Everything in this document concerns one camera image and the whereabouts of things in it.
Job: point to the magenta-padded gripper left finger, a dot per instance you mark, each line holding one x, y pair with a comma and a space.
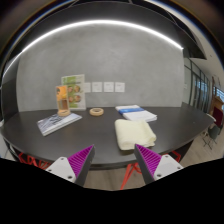
80, 161

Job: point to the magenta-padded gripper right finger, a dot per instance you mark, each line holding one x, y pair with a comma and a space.
150, 161

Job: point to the cream knitted towel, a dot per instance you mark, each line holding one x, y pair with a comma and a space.
133, 133

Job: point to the red metal table leg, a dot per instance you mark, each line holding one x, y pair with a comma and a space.
128, 173
31, 160

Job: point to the grey printed magazine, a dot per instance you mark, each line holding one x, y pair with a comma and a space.
56, 122

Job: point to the round wooden tape roll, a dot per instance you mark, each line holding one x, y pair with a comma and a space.
96, 111

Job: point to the white booklet with blue band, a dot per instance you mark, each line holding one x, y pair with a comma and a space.
130, 110

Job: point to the orange sign on wooden base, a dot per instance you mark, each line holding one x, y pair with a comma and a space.
62, 98

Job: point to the green menu stand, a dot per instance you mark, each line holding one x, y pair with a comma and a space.
76, 93

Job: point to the dark green chair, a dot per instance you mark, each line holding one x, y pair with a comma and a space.
212, 131

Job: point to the black-framed glass partition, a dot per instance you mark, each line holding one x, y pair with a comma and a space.
196, 86

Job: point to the curved white light strip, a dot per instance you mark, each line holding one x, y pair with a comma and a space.
96, 22

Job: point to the white wall socket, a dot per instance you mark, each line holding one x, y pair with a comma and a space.
87, 87
97, 87
108, 87
120, 87

